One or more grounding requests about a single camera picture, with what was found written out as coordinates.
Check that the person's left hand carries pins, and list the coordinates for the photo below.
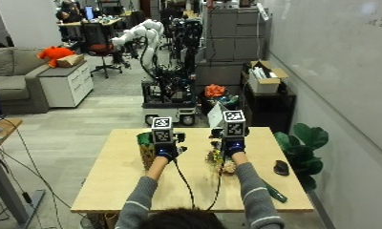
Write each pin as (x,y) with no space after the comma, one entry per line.
(166,151)

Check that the person's right hand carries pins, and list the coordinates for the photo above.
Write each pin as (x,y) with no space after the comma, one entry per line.
(234,147)

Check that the white marker cube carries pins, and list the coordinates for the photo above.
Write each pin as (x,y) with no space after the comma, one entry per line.
(234,123)
(162,129)

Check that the white sheet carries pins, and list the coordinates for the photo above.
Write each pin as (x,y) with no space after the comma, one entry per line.
(216,115)

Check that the bunch of artificial flowers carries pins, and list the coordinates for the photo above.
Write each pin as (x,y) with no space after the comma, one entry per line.
(218,159)

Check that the wicker basket with green foam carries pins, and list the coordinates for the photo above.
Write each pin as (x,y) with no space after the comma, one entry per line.
(147,152)

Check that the orange flower bunch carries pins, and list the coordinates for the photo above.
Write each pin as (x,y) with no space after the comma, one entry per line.
(215,90)

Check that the black shelf cabinet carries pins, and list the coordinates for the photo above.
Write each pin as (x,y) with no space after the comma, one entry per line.
(268,109)

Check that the black computer mouse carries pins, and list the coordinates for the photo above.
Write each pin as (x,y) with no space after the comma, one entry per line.
(280,168)

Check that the open cardboard box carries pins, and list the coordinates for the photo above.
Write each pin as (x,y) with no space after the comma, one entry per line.
(264,83)

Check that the green leafy potted plant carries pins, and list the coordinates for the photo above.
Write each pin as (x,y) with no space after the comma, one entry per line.
(303,149)

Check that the grey filing cabinets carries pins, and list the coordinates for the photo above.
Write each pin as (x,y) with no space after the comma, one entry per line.
(235,41)

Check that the white drawer cabinet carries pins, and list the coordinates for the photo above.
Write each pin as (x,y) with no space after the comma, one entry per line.
(66,87)

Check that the black and red office chair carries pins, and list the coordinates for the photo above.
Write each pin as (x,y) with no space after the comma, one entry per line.
(98,44)

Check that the brown paper bag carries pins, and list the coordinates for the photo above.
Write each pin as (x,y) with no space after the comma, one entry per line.
(70,60)

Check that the whiteboard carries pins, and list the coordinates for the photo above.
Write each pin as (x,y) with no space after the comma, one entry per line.
(347,63)

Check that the orange plush toy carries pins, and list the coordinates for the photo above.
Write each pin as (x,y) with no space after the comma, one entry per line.
(52,53)

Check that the wooden side desk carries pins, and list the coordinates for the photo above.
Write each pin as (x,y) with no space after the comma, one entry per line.
(4,165)

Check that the wooden office desk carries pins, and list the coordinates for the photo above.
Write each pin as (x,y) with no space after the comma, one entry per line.
(91,23)

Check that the grey sofa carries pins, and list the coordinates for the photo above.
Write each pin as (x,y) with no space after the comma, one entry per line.
(12,79)

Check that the computer monitor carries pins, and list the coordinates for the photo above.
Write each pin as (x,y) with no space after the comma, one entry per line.
(88,12)

